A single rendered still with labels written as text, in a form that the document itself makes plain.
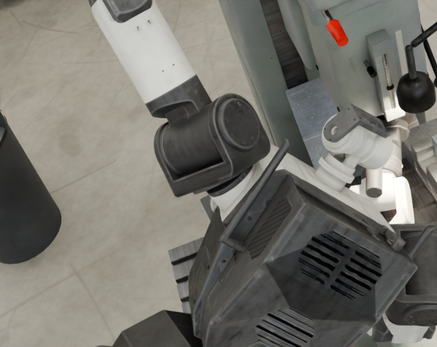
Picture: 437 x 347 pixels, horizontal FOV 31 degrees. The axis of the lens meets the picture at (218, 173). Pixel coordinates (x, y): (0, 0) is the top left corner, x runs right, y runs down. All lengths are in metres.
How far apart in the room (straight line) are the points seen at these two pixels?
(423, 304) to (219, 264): 0.33
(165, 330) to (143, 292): 2.02
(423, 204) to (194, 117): 1.02
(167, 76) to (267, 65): 1.00
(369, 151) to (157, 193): 2.43
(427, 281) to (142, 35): 0.59
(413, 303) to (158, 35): 0.57
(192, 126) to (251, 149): 0.09
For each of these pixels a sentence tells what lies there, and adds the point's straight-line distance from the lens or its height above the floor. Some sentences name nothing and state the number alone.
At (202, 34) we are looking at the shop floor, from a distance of 4.35.
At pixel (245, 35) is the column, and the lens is 2.05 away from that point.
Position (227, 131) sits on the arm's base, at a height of 1.79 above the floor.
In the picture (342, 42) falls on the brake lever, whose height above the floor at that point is 1.70.
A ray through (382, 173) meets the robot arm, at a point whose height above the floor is 1.25.
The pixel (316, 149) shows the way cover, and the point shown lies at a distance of 2.23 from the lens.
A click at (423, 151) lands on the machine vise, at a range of 2.02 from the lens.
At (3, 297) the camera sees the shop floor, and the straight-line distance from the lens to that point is 3.63.
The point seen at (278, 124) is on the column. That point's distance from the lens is 2.27.
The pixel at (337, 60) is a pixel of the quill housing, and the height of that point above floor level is 1.51.
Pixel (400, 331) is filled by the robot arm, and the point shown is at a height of 1.23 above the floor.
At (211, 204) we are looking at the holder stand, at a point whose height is 1.13.
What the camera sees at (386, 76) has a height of 1.46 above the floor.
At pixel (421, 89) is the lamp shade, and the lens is 1.50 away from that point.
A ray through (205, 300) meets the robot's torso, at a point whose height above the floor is 1.57.
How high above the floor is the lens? 2.54
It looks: 45 degrees down
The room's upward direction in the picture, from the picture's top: 25 degrees counter-clockwise
